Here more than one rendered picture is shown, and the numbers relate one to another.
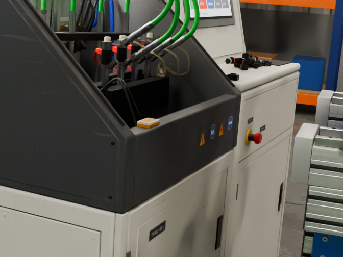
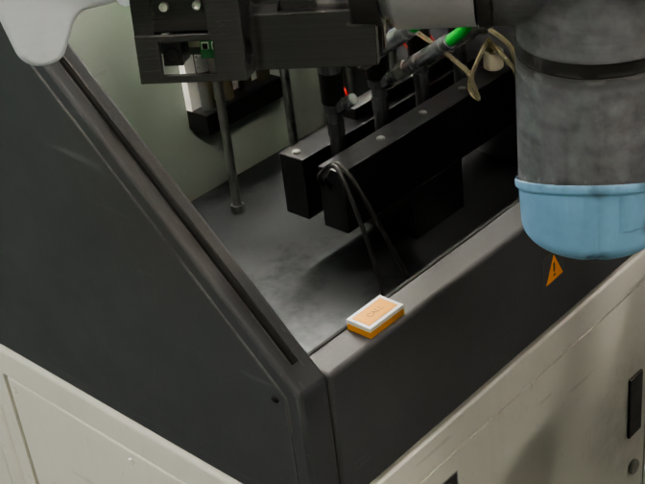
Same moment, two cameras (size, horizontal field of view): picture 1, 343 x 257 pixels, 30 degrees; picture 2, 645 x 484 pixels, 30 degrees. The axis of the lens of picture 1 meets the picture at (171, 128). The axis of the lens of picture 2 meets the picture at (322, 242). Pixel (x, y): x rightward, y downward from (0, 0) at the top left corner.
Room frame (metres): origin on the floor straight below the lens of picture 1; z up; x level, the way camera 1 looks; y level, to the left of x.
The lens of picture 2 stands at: (0.45, -0.26, 1.61)
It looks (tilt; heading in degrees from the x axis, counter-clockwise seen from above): 31 degrees down; 22
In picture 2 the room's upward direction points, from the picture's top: 7 degrees counter-clockwise
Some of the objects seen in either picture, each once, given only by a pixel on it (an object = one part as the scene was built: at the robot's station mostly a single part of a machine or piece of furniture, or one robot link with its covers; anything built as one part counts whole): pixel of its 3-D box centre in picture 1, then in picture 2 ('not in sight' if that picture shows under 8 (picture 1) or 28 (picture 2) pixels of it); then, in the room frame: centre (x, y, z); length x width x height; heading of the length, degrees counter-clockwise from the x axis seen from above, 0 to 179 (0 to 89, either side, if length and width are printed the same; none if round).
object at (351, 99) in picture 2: (108, 82); (344, 140); (1.64, 0.17, 0.99); 0.05 x 0.03 x 0.21; 66
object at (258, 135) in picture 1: (254, 137); not in sight; (1.94, -0.26, 0.80); 0.05 x 0.04 x 0.05; 156
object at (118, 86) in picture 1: (126, 106); (406, 160); (1.75, 0.13, 0.91); 0.34 x 0.10 x 0.15; 156
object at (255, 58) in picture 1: (248, 59); not in sight; (2.26, -0.26, 1.01); 0.23 x 0.11 x 0.06; 156
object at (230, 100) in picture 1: (185, 141); (509, 284); (1.55, -0.04, 0.87); 0.62 x 0.04 x 0.16; 156
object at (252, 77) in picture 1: (244, 72); not in sight; (2.22, -0.24, 0.97); 0.70 x 0.22 x 0.03; 156
